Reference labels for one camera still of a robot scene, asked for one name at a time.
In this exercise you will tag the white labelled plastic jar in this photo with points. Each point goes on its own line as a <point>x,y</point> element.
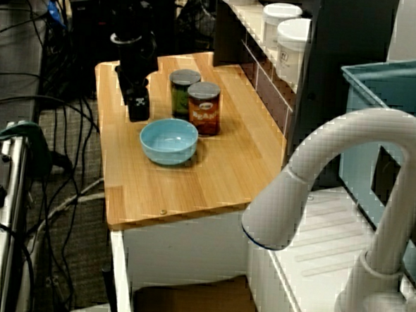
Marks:
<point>276,22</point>
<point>290,44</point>

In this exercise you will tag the cream shelf board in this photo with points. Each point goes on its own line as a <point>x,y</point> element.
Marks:
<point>248,20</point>

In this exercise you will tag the green clamp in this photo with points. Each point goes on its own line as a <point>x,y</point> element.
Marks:
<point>35,142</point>

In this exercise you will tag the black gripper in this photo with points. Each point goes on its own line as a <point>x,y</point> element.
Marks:
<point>137,61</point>

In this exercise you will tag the green vegetable can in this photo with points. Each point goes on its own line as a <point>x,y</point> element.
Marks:
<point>178,97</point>

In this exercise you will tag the teal plastic bin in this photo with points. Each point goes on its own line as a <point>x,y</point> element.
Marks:
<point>360,91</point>

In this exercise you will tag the dark tile backsplash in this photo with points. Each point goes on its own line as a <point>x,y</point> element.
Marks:
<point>271,103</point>

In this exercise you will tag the black kitchen hutch frame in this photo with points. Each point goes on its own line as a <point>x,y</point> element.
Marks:
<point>340,65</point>

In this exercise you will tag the light blue bowl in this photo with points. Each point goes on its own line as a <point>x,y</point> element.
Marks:
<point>168,143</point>

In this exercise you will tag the orange beans can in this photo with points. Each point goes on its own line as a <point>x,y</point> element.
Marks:
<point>203,113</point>

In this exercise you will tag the white counter cabinet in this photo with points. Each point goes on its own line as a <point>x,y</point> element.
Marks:
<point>188,250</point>

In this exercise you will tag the aluminium rail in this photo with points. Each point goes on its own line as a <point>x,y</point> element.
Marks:
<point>13,186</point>

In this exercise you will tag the white sink unit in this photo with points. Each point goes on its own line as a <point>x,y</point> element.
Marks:
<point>326,241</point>

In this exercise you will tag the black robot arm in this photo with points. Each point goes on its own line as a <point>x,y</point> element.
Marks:
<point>130,13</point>

